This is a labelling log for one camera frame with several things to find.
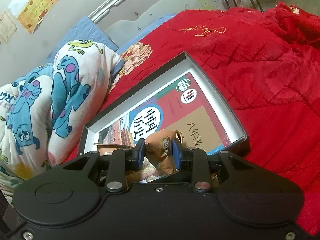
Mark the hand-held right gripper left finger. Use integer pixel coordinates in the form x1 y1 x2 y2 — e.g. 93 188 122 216
62 138 147 193

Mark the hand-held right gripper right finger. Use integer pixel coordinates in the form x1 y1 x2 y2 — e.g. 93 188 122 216
171 139 253 192

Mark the shallow black cardboard box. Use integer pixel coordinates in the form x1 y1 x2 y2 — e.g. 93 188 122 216
77 51 250 180

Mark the history textbook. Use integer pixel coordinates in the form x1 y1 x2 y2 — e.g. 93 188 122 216
97 71 232 155

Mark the cartoon monster printed quilt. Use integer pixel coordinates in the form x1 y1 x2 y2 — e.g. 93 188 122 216
0 39 125 195

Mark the red printed blanket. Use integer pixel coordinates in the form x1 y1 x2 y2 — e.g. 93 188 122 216
96 1 320 227

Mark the blue bedsheet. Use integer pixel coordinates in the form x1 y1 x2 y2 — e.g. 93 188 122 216
45 12 175 63

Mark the white curved headboard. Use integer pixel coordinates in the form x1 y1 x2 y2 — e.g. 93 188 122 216
89 0 153 23

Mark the orange bordered wall certificate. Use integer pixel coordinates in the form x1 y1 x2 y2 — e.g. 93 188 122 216
16 0 60 34

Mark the pale wall certificate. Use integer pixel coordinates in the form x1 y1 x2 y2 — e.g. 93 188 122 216
0 11 18 47

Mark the white wall paper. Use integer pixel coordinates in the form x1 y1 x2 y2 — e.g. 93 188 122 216
7 0 40 18

